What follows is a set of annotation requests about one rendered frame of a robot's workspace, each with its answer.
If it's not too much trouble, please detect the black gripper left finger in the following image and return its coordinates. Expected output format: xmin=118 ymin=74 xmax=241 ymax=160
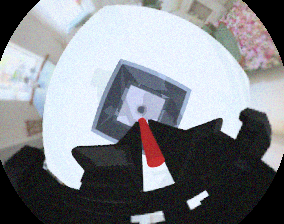
xmin=71 ymin=121 xmax=145 ymax=192

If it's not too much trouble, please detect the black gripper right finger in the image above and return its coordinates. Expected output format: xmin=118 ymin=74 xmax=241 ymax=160
xmin=147 ymin=117 xmax=223 ymax=183

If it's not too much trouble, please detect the red peg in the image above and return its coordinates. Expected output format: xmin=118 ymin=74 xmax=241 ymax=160
xmin=138 ymin=119 xmax=165 ymax=168

